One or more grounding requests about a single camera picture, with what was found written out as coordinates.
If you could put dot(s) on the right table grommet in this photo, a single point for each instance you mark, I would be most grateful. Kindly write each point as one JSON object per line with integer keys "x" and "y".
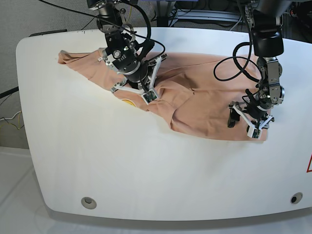
{"x": 296, "y": 198}

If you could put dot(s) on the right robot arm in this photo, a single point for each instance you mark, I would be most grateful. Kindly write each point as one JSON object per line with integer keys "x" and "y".
{"x": 123, "y": 54}

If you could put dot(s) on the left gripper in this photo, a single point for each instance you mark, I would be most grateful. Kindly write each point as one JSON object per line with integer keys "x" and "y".
{"x": 251, "y": 114}

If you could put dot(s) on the metal stand base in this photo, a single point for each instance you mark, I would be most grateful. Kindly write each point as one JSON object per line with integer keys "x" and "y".
{"x": 169, "y": 12}

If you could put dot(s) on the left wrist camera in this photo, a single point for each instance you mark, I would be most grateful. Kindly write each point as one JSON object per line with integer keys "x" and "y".
{"x": 254, "y": 132}

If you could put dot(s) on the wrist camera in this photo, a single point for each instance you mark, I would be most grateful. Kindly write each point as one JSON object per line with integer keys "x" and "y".
{"x": 254, "y": 132}
{"x": 150, "y": 96}

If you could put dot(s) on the red warning sticker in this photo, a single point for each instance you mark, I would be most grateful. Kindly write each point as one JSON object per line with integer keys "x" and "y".
{"x": 309, "y": 168}

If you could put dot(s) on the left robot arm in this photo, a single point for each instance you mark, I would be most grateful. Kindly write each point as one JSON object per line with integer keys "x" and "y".
{"x": 264, "y": 22}

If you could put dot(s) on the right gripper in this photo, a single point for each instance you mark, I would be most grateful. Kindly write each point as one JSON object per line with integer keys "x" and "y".
{"x": 143, "y": 79}

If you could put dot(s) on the left table grommet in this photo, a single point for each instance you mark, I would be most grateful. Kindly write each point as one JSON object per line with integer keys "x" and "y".
{"x": 88, "y": 203}

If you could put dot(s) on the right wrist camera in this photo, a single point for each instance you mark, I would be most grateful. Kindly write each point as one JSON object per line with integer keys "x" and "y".
{"x": 150, "y": 96}

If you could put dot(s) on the peach orange T-shirt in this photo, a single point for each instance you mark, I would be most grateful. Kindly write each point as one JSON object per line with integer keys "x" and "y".
{"x": 195, "y": 91}

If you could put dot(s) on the table grommet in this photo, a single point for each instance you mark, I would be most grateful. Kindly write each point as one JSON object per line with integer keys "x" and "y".
{"x": 296, "y": 198}
{"x": 88, "y": 203}

